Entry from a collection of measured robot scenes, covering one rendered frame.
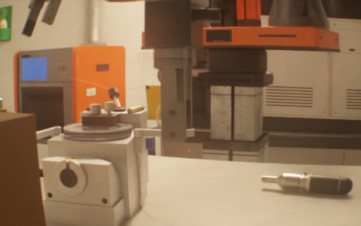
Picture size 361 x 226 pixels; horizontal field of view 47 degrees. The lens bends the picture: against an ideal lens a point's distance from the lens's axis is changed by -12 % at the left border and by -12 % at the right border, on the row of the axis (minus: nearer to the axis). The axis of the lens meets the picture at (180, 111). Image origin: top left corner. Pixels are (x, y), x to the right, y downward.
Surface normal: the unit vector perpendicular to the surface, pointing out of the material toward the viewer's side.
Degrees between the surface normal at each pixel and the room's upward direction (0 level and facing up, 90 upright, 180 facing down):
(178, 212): 0
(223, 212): 0
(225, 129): 90
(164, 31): 90
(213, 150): 90
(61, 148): 90
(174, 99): 120
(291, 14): 72
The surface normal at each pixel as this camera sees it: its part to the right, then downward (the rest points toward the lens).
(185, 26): -0.14, 0.12
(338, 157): -0.36, 0.11
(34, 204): 0.92, 0.04
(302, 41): -0.66, 0.10
